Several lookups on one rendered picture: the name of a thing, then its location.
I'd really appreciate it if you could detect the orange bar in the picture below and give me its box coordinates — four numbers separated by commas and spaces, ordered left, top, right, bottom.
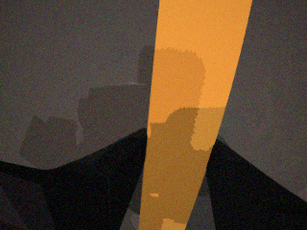
138, 0, 252, 230

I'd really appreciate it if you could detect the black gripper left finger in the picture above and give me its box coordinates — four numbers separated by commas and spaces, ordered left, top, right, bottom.
0, 127, 147, 230

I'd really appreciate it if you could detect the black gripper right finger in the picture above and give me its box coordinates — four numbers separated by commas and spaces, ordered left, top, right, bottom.
206, 139, 307, 230

